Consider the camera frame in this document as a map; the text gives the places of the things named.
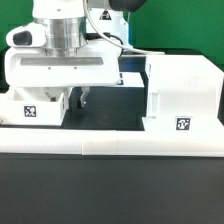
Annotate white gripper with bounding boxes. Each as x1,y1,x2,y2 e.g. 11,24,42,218
5,22,120,108

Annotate white front drawer with tag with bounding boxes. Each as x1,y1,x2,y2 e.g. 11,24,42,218
0,87,70,126

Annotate white drawer cabinet box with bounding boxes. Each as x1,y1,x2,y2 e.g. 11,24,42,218
142,55,224,132

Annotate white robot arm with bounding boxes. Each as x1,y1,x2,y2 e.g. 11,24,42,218
4,0,147,106

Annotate white fiducial marker sheet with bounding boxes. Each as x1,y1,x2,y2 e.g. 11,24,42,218
117,72,144,88

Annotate white U-shaped fence rail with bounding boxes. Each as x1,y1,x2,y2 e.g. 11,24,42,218
0,128,224,157

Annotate white thin cable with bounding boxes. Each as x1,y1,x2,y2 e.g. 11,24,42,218
83,0,166,56

